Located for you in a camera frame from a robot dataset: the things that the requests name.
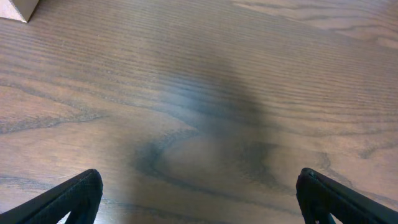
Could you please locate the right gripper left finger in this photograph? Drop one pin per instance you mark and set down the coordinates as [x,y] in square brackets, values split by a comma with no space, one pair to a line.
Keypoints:
[77,198]

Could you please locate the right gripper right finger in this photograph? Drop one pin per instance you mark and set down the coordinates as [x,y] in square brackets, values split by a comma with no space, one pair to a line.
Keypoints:
[322,200]

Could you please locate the brown cardboard box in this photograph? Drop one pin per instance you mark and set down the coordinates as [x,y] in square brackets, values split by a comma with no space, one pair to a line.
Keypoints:
[18,10]

